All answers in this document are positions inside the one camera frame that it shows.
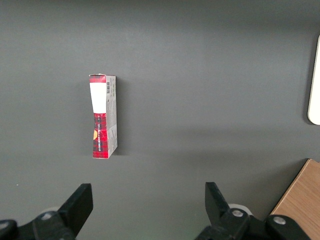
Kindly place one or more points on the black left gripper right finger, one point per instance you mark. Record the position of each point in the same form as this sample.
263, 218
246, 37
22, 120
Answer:
220, 212

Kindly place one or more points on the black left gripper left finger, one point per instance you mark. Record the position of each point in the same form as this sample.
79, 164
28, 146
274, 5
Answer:
75, 212

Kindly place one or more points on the wooden drawer cabinet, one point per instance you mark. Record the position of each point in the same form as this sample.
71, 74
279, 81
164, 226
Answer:
300, 200

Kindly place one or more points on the red plaid cardboard box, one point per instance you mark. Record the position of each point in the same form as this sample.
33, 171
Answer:
102, 125

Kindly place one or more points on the white plastic tray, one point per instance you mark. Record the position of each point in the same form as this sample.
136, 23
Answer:
315, 100

